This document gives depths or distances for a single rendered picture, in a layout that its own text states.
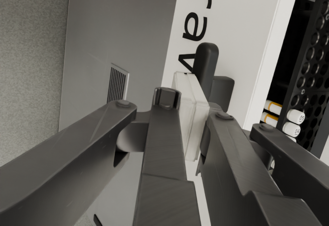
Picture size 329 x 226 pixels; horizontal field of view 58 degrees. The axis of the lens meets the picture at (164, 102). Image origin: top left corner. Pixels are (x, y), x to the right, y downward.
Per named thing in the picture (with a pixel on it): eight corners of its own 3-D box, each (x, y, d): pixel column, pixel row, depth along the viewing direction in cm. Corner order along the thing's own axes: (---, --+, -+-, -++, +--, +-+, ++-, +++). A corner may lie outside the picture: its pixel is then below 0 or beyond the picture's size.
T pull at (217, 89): (175, 139, 22) (186, 148, 21) (196, 39, 20) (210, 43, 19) (210, 135, 24) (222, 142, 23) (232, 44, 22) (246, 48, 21)
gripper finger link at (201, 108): (194, 102, 14) (210, 105, 14) (185, 72, 20) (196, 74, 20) (181, 161, 14) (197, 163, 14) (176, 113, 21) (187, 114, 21)
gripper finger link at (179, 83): (181, 161, 14) (166, 158, 14) (176, 113, 21) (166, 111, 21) (194, 102, 14) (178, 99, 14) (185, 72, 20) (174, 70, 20)
